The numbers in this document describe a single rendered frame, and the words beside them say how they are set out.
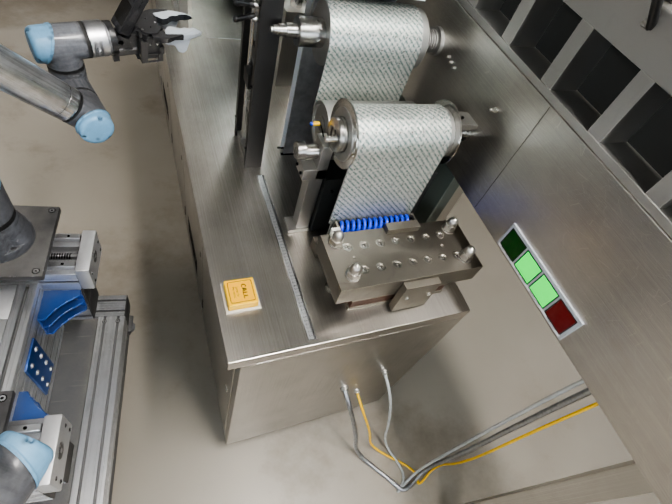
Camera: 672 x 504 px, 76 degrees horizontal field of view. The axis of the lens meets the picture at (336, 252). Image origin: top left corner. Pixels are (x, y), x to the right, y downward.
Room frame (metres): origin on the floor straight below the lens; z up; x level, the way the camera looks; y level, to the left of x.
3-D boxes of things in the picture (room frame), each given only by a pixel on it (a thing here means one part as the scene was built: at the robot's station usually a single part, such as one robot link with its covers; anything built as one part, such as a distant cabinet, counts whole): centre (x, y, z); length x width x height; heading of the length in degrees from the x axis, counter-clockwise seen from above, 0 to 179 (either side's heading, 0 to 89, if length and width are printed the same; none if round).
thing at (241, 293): (0.50, 0.17, 0.91); 0.07 x 0.07 x 0.02; 37
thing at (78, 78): (0.72, 0.71, 1.12); 0.11 x 0.08 x 0.11; 54
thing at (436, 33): (1.14, 0.00, 1.34); 0.07 x 0.07 x 0.07; 37
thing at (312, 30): (0.96, 0.25, 1.34); 0.06 x 0.06 x 0.06; 37
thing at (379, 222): (0.78, -0.07, 1.03); 0.21 x 0.04 x 0.03; 127
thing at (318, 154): (0.77, 0.13, 1.05); 0.06 x 0.05 x 0.31; 127
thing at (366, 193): (0.79, -0.05, 1.11); 0.23 x 0.01 x 0.18; 127
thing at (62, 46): (0.73, 0.73, 1.21); 0.11 x 0.08 x 0.09; 144
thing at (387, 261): (0.72, -0.16, 1.00); 0.40 x 0.16 x 0.06; 127
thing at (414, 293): (0.66, -0.22, 0.97); 0.10 x 0.03 x 0.11; 127
